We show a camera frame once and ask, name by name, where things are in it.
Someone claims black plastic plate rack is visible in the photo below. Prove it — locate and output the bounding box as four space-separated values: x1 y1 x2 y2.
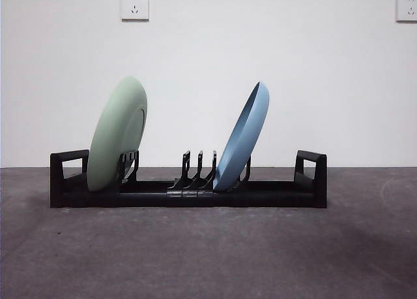
49 149 328 210

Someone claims pale green round plate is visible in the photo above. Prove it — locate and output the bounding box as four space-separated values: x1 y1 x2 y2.
87 75 149 193

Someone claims blue round plate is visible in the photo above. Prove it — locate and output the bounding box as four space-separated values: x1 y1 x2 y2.
212 81 271 193

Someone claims white wall socket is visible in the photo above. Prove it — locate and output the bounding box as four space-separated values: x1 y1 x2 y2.
120 0 151 22
395 0 417 23

